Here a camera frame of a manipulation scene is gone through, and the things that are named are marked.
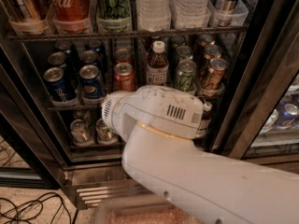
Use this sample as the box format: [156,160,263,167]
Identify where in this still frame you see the blue pepsi can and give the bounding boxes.
[54,40,80,70]
[79,64,106,104]
[47,51,78,89]
[44,67,77,103]
[85,38,108,73]
[81,50,102,70]

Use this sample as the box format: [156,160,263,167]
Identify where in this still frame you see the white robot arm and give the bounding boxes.
[102,86,299,224]

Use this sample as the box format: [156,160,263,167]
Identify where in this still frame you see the orange soda can front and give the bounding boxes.
[113,63,136,91]

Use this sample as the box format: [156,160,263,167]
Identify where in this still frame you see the orange soda can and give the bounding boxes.
[114,48,135,64]
[113,63,136,91]

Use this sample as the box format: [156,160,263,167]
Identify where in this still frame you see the green lacroix can front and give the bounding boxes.
[174,60,196,92]

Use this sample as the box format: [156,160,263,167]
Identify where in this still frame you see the orange soda can back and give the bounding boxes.
[114,48,135,64]

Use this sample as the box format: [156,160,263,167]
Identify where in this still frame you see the small tea bottle bottom shelf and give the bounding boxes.
[196,102,212,138]

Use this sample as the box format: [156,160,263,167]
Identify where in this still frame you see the green lacroix can middle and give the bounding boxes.
[175,46,193,66]

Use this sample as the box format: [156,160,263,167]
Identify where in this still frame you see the green lacroix can back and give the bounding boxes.
[167,35,186,59]

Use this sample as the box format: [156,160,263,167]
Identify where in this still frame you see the gold can front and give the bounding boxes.
[201,58,228,95]

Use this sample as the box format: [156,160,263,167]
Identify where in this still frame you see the gold can middle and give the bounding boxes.
[199,45,221,71]

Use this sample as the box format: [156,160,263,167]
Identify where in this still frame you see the gold can back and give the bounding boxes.
[195,34,215,56]

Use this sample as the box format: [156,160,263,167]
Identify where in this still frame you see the blue pepsi can front left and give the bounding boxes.
[44,67,77,103]

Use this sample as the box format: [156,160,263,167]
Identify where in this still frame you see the green lacroix can top shelf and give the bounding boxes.
[97,0,131,32]

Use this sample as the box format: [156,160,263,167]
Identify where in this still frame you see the blue pepsi can middle left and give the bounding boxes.
[47,51,78,89]

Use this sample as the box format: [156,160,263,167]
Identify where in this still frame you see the blue pepsi can back left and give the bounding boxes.
[54,40,80,70]

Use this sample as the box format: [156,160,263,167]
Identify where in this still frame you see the steel fridge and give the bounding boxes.
[0,0,299,211]

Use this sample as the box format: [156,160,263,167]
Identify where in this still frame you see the fridge right glass door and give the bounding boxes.
[207,0,299,164]

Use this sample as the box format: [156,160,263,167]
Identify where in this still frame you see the red coca cola can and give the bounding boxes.
[51,0,90,34]

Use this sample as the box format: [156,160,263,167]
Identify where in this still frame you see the blue silver can top shelf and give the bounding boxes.
[215,0,239,27]

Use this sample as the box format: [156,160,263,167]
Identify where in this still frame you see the blue can behind right door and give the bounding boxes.
[275,103,299,130]

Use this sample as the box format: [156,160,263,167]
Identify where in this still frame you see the gold can top shelf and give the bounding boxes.
[4,0,50,35]

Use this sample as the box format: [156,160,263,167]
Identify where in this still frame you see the brown tea bottle white cap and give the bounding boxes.
[146,40,169,86]

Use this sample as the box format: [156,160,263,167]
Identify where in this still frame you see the clear water bottle left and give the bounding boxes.
[135,0,171,32]

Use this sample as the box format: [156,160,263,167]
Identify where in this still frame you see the clear water bottle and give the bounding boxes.
[135,0,171,32]
[170,0,210,29]

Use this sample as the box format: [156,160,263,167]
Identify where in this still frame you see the clear plastic bin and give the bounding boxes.
[95,194,203,224]

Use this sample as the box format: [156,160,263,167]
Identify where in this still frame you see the clear water bottle right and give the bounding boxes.
[170,0,210,29]

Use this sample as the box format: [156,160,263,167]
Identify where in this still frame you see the black floor cable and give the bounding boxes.
[0,191,78,224]

